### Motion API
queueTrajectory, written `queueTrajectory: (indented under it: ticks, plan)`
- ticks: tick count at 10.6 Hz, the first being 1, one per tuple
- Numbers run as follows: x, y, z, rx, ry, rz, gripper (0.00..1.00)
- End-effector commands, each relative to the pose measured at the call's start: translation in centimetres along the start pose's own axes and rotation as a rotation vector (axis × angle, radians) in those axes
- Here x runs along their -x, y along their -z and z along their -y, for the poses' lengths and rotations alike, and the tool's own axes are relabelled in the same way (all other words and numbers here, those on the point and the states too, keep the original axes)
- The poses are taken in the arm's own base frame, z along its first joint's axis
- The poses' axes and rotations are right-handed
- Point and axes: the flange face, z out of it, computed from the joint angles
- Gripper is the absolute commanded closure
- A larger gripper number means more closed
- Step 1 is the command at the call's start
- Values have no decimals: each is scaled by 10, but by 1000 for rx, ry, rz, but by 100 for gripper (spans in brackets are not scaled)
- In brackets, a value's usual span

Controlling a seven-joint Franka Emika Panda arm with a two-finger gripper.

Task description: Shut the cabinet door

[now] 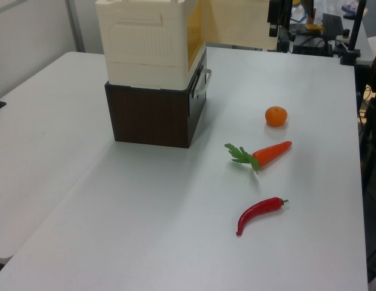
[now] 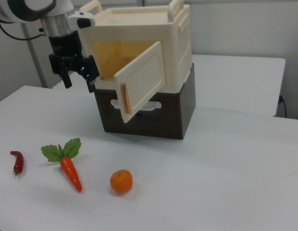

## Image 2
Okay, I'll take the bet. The grey metal frame post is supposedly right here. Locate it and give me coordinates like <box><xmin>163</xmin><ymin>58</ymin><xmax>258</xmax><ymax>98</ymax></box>
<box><xmin>20</xmin><ymin>23</ymin><xmax>48</xmax><ymax>89</ymax></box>

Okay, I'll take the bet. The copper door handle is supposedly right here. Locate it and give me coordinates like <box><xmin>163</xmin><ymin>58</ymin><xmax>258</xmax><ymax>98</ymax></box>
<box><xmin>120</xmin><ymin>82</ymin><xmax>132</xmax><ymax>115</ymax></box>

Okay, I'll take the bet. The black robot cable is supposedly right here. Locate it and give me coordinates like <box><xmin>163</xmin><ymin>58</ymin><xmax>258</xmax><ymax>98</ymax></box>
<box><xmin>0</xmin><ymin>21</ymin><xmax>48</xmax><ymax>41</ymax></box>

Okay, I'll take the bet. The dark brown storage box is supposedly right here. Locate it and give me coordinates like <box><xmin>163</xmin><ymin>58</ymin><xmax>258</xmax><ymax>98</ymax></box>
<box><xmin>94</xmin><ymin>63</ymin><xmax>197</xmax><ymax>141</ymax></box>

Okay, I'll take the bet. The cream cabinet door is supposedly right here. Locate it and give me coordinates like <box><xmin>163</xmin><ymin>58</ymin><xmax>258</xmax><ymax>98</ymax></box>
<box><xmin>113</xmin><ymin>40</ymin><xmax>168</xmax><ymax>124</ymax></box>

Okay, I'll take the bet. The orange mandarin fruit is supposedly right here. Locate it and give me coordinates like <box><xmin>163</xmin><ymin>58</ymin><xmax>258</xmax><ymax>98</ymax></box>
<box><xmin>110</xmin><ymin>169</ymin><xmax>134</xmax><ymax>193</ymax></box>

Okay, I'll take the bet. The black power cable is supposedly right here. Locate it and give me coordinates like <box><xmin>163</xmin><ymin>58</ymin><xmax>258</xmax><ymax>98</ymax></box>
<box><xmin>278</xmin><ymin>94</ymin><xmax>288</xmax><ymax>119</ymax></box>

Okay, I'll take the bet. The red chili pepper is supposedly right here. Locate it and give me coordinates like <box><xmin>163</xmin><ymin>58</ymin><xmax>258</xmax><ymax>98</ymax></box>
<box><xmin>10</xmin><ymin>150</ymin><xmax>25</xmax><ymax>176</ymax></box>

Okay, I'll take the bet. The white box handle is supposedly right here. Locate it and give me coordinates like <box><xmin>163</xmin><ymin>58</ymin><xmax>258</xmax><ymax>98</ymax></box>
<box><xmin>110</xmin><ymin>98</ymin><xmax>162</xmax><ymax>113</ymax></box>

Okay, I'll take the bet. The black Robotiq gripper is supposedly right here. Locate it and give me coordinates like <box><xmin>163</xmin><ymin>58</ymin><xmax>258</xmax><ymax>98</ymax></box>
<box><xmin>47</xmin><ymin>30</ymin><xmax>100</xmax><ymax>94</ymax></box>

